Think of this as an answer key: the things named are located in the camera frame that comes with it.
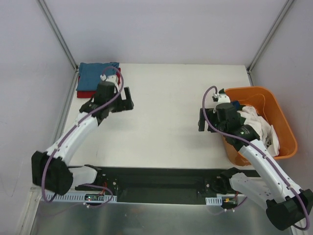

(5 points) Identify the teal blue t shirt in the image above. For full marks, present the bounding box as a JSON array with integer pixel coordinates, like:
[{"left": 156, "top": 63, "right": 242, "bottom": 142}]
[{"left": 76, "top": 61, "right": 120, "bottom": 92}]

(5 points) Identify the white t shirt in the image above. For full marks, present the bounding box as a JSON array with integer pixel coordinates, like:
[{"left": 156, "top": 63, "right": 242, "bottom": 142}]
[{"left": 241, "top": 106, "right": 280, "bottom": 157}]

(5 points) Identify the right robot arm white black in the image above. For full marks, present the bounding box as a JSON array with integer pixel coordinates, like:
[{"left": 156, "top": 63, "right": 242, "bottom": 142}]
[{"left": 198, "top": 91, "right": 313, "bottom": 231}]

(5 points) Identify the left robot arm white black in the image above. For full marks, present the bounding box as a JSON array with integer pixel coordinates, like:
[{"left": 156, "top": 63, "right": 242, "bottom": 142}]
[{"left": 31, "top": 75, "right": 134, "bottom": 195}]

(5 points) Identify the royal blue t shirt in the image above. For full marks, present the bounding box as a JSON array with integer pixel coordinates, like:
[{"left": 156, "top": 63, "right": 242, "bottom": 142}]
[{"left": 231, "top": 100, "right": 244, "bottom": 111}]

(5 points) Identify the folded red t shirt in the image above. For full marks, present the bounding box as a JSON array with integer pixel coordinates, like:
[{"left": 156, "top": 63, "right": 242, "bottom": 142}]
[{"left": 76, "top": 67, "right": 122, "bottom": 99}]

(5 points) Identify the orange plastic basket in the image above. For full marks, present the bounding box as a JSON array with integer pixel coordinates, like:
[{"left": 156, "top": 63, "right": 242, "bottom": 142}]
[{"left": 225, "top": 86, "right": 298, "bottom": 160}]

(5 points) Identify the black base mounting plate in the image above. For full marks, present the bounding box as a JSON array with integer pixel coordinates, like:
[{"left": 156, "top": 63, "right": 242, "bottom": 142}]
[{"left": 74, "top": 166, "right": 249, "bottom": 203}]

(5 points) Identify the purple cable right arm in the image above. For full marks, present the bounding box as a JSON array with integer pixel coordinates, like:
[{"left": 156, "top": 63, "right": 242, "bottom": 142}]
[{"left": 202, "top": 85, "right": 311, "bottom": 230}]

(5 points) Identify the right white cable duct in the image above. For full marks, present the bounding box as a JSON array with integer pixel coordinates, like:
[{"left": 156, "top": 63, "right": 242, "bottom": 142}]
[{"left": 205, "top": 196, "right": 223, "bottom": 206}]

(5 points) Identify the white cable duct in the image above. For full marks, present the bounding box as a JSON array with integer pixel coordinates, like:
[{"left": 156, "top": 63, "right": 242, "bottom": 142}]
[
  {"left": 53, "top": 193, "right": 117, "bottom": 203},
  {"left": 205, "top": 196, "right": 223, "bottom": 206}
]

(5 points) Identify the left white cable duct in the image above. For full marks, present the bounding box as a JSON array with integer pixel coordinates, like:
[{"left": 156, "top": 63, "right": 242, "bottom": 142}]
[{"left": 53, "top": 193, "right": 117, "bottom": 203}]

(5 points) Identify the left aluminium frame post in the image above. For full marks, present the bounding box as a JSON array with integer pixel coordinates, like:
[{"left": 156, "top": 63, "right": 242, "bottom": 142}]
[{"left": 36, "top": 0, "right": 78, "bottom": 71}]

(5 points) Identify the aluminium frame post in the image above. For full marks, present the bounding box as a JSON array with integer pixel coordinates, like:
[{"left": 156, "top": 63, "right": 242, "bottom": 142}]
[
  {"left": 36, "top": 0, "right": 78, "bottom": 71},
  {"left": 247, "top": 0, "right": 295, "bottom": 73}
]

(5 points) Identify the right aluminium frame post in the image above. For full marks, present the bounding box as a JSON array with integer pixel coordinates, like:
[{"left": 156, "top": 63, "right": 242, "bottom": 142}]
[{"left": 247, "top": 0, "right": 295, "bottom": 73}]

